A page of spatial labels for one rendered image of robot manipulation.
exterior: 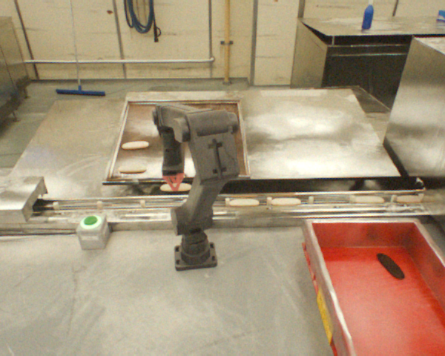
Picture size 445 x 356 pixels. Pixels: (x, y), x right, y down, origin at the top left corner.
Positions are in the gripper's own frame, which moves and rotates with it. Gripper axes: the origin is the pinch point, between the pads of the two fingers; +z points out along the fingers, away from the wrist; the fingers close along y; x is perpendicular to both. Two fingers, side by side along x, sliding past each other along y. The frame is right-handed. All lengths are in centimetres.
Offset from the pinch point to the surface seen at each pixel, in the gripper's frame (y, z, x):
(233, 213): 6.3, 6.9, 18.5
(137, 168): -14.5, 2.5, -14.5
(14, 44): -318, 32, -195
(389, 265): 27, 10, 60
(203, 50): -370, 52, 7
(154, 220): 8.8, 7.0, -6.3
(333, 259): 24, 11, 46
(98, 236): 16.5, 6.1, -21.5
